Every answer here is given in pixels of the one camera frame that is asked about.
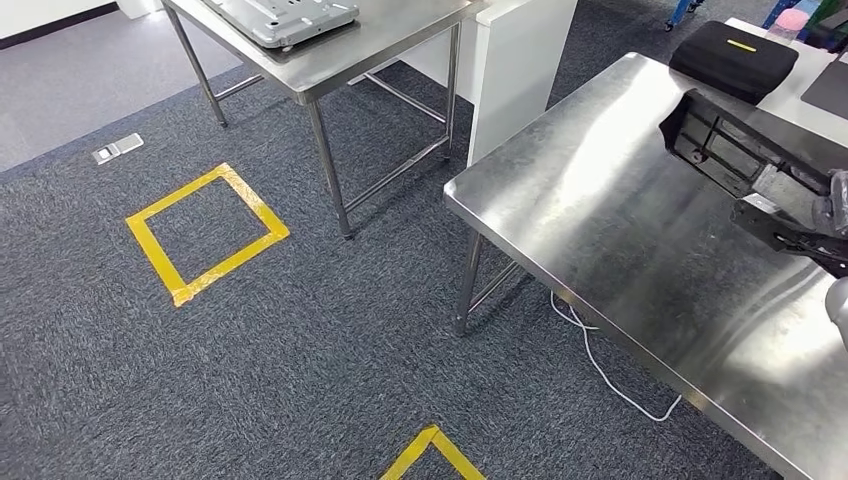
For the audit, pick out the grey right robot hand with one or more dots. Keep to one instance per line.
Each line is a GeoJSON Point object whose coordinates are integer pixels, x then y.
{"type": "Point", "coordinates": [836, 205]}

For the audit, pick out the long black plastic part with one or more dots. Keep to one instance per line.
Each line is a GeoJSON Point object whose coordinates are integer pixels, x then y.
{"type": "Point", "coordinates": [676, 136]}

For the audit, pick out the stainless steel workbench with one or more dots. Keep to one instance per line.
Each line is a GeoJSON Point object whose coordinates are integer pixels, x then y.
{"type": "Point", "coordinates": [629, 218]}

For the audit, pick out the blue metal shelf rack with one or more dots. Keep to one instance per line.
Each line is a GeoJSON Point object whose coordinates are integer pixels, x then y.
{"type": "Point", "coordinates": [682, 12]}

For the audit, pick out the white desk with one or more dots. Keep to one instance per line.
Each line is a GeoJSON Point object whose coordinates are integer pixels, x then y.
{"type": "Point", "coordinates": [792, 99]}

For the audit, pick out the dark grey laptop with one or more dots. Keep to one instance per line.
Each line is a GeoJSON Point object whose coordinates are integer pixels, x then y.
{"type": "Point", "coordinates": [831, 89]}

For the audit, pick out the black case yellow stripe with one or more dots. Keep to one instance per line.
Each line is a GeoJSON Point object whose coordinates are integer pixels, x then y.
{"type": "Point", "coordinates": [729, 63]}

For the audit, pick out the bottle with pink cap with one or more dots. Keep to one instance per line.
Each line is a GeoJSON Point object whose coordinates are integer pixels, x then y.
{"type": "Point", "coordinates": [787, 25]}

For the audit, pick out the white cabinet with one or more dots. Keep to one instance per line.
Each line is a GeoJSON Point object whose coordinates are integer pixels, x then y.
{"type": "Point", "coordinates": [517, 79]}

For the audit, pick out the yellow floor tape square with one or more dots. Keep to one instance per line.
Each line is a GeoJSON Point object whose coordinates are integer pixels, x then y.
{"type": "Point", "coordinates": [156, 255]}
{"type": "Point", "coordinates": [434, 440]}

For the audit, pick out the stainless steel table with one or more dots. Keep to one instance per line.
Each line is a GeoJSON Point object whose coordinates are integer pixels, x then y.
{"type": "Point", "coordinates": [371, 46]}

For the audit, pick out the silver metal panel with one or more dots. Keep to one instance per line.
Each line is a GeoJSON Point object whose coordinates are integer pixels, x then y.
{"type": "Point", "coordinates": [285, 20]}

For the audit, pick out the silver floor socket cover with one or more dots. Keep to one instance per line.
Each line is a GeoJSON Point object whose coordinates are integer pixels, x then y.
{"type": "Point", "coordinates": [118, 149]}

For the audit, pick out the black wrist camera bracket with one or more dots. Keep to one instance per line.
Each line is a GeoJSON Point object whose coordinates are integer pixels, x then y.
{"type": "Point", "coordinates": [788, 235]}

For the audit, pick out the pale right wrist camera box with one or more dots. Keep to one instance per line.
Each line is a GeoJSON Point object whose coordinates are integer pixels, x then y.
{"type": "Point", "coordinates": [762, 203]}

